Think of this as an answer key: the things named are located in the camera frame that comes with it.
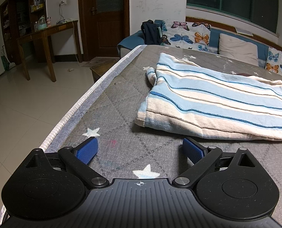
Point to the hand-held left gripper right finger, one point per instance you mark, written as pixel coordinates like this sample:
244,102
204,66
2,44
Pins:
193,150

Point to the blue sofa bench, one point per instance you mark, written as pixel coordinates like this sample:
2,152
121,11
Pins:
131,41

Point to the white wall socket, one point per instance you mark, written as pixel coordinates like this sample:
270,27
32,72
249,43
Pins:
62,3

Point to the pink cup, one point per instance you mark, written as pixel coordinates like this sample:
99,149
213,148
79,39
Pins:
48,21

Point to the beige pillow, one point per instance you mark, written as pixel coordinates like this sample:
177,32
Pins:
238,48

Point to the book on windowsill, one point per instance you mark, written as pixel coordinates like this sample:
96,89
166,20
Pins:
243,30

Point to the small wooden stool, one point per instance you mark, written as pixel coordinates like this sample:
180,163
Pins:
103,70

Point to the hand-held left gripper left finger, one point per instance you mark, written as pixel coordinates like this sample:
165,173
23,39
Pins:
87,150

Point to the doormat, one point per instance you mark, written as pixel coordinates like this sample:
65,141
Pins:
95,61

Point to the wooden shelf cabinet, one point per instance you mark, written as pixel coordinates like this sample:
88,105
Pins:
22,11

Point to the butterfly print cushion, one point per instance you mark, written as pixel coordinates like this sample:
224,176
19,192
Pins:
186,35
280,61

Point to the brown wooden door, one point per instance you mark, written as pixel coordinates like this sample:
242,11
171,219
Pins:
107,21

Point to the wooden desk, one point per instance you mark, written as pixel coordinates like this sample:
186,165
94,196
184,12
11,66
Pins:
48,29

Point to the gray star print mat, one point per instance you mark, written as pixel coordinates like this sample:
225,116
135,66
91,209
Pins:
122,92

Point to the blue white striped sweater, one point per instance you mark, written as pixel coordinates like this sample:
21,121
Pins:
202,99

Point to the broom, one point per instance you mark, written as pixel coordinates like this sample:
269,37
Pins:
9,61

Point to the dark blue backpack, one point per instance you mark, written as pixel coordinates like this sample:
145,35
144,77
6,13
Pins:
151,33

